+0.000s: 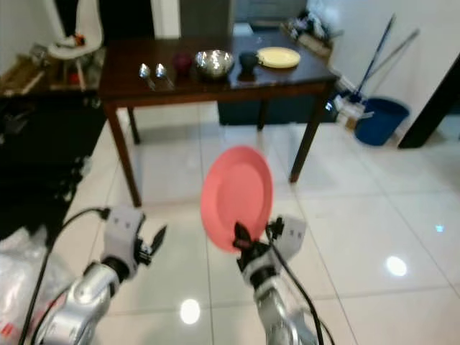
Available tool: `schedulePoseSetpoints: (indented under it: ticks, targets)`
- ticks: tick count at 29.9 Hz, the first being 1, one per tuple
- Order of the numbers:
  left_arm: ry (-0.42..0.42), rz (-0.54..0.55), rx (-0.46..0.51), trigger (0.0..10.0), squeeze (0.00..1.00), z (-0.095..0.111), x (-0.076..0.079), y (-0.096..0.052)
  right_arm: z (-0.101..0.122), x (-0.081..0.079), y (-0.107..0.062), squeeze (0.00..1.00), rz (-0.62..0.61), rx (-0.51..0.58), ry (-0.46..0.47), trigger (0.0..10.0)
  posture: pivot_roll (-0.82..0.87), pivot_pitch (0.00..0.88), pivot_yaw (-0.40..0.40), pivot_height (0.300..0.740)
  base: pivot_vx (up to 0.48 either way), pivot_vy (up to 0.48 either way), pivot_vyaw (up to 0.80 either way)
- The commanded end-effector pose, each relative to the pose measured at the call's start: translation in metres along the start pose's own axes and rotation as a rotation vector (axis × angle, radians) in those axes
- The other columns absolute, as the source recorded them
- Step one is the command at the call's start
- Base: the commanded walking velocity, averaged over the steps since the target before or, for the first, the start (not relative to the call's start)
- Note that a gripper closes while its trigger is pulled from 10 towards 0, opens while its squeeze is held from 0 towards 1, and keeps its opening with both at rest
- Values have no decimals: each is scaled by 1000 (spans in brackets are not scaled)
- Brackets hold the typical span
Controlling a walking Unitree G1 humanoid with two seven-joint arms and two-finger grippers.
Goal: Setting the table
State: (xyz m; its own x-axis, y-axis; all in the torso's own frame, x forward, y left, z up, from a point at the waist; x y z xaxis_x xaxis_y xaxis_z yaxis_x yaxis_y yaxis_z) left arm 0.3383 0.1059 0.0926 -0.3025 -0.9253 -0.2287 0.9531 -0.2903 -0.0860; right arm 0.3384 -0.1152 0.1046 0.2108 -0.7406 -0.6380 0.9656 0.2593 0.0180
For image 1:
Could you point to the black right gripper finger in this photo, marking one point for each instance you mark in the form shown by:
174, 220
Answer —
241, 236

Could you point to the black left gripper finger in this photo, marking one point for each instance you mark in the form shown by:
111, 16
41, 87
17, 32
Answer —
158, 239

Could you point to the pink plate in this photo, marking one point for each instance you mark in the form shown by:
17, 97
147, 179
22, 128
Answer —
236, 190

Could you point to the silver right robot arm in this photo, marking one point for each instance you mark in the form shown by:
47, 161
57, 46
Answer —
284, 313

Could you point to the white plastic bag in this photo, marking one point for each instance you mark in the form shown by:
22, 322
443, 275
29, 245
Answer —
21, 295

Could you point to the dark blue rug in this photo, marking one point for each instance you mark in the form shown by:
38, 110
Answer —
280, 111

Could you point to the black furniture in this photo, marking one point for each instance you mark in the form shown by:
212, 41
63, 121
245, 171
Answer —
43, 158

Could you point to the dark wooden table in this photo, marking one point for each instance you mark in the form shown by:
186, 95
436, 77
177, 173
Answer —
215, 90

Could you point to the steel spoon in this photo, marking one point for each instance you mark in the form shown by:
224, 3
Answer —
163, 73
146, 73

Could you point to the blue dustpan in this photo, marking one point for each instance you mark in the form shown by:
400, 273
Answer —
348, 104

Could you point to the steel bowl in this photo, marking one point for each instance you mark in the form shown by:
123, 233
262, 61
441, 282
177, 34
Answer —
214, 63

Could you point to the dark grey cup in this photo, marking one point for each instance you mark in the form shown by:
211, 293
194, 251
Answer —
249, 61

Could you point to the blue bucket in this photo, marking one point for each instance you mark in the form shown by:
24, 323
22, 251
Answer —
382, 123

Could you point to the yellow plate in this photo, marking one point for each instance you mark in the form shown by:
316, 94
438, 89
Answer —
279, 57

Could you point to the low wooden shelf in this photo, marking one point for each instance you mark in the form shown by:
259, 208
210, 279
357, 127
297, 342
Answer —
36, 79

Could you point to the brown cardboard box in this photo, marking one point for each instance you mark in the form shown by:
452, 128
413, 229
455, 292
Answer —
313, 43

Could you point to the white chair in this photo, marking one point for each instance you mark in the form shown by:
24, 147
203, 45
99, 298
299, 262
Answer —
77, 39

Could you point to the bag of clutter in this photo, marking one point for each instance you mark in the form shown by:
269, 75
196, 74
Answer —
309, 23

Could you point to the black door panel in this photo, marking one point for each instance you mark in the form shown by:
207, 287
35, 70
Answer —
435, 108

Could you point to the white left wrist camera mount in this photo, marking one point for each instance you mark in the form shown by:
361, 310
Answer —
123, 230

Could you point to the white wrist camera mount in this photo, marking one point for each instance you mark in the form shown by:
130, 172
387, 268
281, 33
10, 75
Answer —
290, 233
123, 230

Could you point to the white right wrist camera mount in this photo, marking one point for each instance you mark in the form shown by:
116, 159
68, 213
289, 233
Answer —
290, 233

